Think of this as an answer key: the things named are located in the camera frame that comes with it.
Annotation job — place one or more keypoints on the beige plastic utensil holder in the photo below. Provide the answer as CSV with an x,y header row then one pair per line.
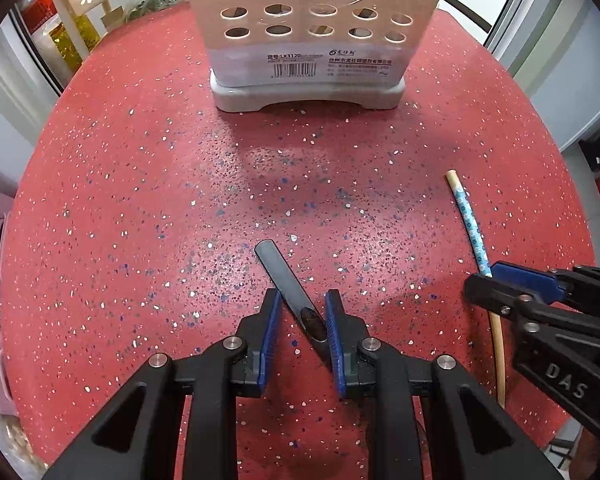
x,y
264,52

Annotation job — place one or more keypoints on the blue patterned wooden chopstick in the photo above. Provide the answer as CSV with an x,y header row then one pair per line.
x,y
483,265

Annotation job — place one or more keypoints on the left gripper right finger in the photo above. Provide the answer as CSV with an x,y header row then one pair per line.
x,y
430,419

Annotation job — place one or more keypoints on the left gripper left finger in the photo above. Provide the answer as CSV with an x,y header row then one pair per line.
x,y
177,418

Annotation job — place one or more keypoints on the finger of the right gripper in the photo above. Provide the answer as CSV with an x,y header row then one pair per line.
x,y
522,305
578,288

